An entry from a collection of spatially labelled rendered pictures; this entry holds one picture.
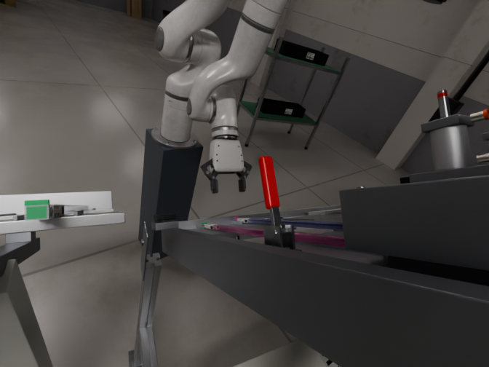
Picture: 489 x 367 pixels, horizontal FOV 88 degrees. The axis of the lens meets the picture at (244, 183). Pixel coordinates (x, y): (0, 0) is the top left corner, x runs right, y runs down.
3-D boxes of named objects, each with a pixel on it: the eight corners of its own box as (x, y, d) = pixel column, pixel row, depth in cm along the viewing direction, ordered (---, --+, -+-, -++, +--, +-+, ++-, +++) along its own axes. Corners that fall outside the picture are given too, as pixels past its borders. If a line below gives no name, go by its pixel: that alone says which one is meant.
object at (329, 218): (170, 240, 65) (169, 228, 65) (347, 216, 96) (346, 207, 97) (193, 250, 48) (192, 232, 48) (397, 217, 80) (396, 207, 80)
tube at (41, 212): (49, 219, 19) (48, 204, 19) (24, 221, 18) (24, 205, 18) (88, 210, 63) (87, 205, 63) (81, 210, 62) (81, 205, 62)
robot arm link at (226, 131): (232, 135, 85) (233, 143, 85) (207, 132, 81) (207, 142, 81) (244, 127, 78) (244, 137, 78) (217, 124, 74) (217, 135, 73)
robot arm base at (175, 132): (144, 127, 108) (147, 84, 98) (184, 126, 120) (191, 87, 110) (163, 151, 97) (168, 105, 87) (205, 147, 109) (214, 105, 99)
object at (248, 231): (201, 228, 66) (201, 222, 66) (207, 227, 66) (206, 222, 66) (401, 257, 21) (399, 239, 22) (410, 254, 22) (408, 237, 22)
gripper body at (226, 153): (234, 140, 85) (236, 174, 84) (205, 139, 80) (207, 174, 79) (245, 135, 78) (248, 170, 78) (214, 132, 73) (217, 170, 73)
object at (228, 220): (169, 250, 66) (168, 222, 66) (345, 223, 97) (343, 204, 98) (171, 250, 64) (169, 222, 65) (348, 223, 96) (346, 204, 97)
